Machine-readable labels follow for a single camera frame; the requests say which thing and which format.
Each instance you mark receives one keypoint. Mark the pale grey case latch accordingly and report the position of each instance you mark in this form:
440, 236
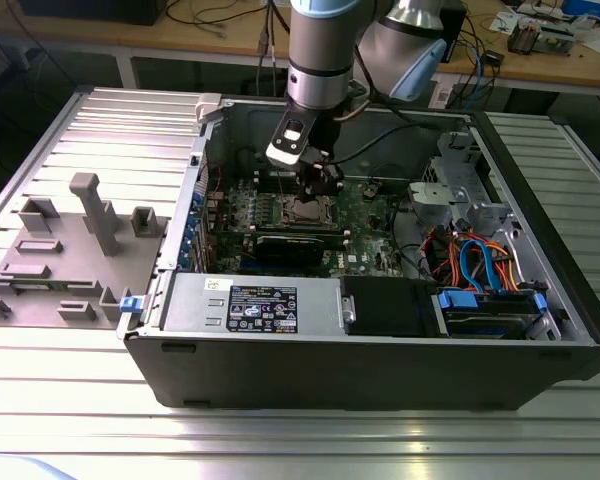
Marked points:
207, 107

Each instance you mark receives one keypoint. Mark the small black box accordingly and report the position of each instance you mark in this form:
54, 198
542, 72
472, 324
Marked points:
493, 57

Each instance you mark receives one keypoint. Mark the wooden desk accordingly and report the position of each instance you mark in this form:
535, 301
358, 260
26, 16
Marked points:
205, 37

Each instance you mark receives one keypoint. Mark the hard disk in blue carrier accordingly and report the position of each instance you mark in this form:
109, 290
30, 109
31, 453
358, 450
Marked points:
485, 322

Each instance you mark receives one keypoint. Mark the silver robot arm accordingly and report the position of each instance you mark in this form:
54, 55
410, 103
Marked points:
320, 60

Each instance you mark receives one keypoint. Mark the silver CPU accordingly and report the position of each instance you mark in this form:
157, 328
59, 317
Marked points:
310, 214

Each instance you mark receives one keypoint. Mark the round coin cell battery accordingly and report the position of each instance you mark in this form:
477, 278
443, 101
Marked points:
372, 190

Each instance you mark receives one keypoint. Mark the blue case latch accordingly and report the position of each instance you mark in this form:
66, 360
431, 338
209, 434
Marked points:
131, 306

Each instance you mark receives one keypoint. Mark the grey power supply unit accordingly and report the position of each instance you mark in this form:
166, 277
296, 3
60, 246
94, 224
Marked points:
195, 305

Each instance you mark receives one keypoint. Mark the black PC case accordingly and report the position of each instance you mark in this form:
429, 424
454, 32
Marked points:
330, 370

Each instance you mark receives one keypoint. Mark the blue box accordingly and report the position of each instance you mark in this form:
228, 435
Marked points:
580, 6

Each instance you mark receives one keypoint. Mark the grey parts rack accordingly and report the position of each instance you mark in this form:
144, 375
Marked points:
70, 285

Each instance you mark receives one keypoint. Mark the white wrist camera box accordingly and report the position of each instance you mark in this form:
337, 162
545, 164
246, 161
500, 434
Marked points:
290, 140

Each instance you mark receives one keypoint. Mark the silver metal drive cage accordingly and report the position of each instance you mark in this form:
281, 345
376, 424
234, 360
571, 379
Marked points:
432, 195

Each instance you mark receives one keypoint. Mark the black graphics card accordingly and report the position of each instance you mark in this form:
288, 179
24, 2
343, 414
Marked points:
290, 250

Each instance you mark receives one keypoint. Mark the white labelled box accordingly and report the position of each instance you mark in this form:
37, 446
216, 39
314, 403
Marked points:
442, 96

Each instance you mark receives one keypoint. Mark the CPU socket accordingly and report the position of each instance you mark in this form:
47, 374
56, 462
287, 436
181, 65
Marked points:
281, 221

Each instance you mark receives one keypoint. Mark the finned CPU cooler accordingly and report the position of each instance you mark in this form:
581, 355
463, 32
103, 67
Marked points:
522, 40

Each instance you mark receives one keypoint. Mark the grey electronic device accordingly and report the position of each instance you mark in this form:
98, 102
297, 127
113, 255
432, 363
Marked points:
555, 40

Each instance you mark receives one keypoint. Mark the green motherboard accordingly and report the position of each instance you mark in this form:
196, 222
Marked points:
365, 240

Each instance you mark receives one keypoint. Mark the black drive bay box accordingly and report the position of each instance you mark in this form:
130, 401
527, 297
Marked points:
385, 305

